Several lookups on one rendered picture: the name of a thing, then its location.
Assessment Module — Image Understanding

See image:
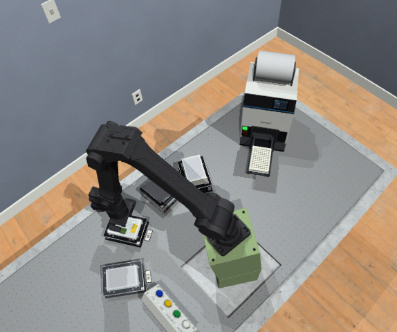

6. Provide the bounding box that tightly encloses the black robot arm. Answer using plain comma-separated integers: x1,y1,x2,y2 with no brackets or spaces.
86,121,251,257

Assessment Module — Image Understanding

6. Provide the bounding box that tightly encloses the white horizontal cylinder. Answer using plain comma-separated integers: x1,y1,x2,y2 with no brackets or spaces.
255,50,295,83

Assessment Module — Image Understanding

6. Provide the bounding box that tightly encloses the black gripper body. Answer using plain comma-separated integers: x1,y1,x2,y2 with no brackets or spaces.
109,198,136,232

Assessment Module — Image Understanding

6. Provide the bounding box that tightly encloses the white control panel with buttons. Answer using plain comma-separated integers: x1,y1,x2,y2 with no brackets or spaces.
141,284,198,332

